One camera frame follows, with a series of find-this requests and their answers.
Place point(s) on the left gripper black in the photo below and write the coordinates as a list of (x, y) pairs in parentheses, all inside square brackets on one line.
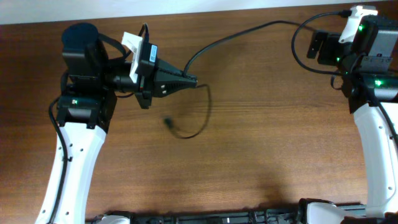
[(158, 81)]

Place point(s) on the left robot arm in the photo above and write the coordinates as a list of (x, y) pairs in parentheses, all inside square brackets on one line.
[(100, 70)]

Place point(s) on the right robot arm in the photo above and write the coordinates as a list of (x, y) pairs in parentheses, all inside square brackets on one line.
[(362, 55)]

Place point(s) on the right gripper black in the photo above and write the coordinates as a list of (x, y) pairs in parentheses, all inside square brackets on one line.
[(331, 43)]

